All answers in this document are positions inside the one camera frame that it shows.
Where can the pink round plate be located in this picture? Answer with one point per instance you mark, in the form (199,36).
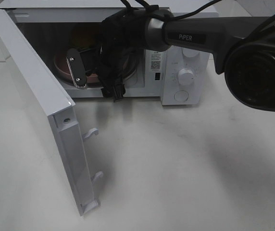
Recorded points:
(62,68)

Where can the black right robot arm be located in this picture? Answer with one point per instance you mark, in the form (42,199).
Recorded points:
(243,49)

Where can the round white door button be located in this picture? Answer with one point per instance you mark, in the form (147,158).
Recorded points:
(181,96)

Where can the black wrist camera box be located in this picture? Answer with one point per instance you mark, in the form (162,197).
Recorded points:
(82,68)

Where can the white microwave door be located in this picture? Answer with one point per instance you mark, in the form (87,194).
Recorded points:
(51,111)

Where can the white timer knob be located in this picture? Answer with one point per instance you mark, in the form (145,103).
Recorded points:
(186,77)

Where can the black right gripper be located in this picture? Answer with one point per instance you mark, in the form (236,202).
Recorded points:
(123,35)

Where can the white microwave oven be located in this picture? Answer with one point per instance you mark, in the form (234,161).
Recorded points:
(37,34)

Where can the upper white power knob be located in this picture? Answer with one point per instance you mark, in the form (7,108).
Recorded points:
(189,53)

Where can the toy burger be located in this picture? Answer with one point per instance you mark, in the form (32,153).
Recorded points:
(85,35)

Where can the white warning label sticker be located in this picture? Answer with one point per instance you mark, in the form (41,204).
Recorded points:
(155,61)

